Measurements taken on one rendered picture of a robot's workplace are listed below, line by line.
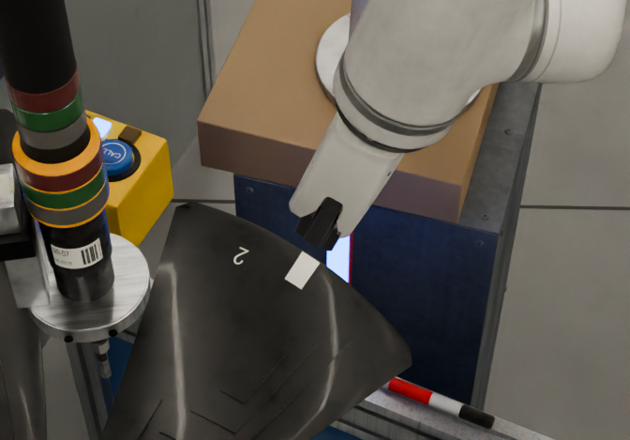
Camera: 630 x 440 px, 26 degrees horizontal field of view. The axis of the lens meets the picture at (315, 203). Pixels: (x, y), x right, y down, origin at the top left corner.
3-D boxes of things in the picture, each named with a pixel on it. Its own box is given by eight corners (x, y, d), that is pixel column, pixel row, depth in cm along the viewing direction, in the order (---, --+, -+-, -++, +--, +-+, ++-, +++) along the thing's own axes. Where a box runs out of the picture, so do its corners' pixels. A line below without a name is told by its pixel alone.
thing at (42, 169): (27, 235, 69) (12, 175, 65) (24, 172, 72) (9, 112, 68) (112, 224, 69) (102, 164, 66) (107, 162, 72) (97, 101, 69)
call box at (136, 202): (-5, 220, 142) (-24, 152, 134) (48, 155, 148) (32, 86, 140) (128, 273, 138) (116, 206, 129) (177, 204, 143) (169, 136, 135)
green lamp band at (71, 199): (22, 215, 68) (17, 199, 67) (19, 150, 70) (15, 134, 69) (110, 204, 68) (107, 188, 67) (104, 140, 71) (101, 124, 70)
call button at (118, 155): (84, 171, 133) (82, 159, 132) (106, 144, 135) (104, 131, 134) (120, 185, 132) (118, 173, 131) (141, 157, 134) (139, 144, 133)
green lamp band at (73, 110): (14, 135, 64) (9, 117, 63) (12, 85, 66) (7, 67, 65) (85, 127, 64) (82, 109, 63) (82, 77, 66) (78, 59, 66)
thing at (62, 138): (18, 154, 65) (14, 137, 64) (16, 104, 67) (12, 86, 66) (89, 145, 65) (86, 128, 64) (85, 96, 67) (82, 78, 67)
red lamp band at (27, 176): (17, 198, 67) (12, 181, 66) (15, 133, 69) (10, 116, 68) (107, 187, 67) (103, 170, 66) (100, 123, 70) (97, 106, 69)
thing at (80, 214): (25, 231, 69) (22, 216, 68) (22, 167, 71) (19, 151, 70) (112, 220, 69) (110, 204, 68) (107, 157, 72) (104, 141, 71)
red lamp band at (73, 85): (8, 116, 63) (5, 98, 62) (7, 66, 65) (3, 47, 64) (82, 108, 63) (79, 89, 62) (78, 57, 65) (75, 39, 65)
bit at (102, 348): (97, 382, 83) (86, 333, 79) (97, 367, 84) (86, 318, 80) (114, 381, 83) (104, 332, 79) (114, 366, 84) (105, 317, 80)
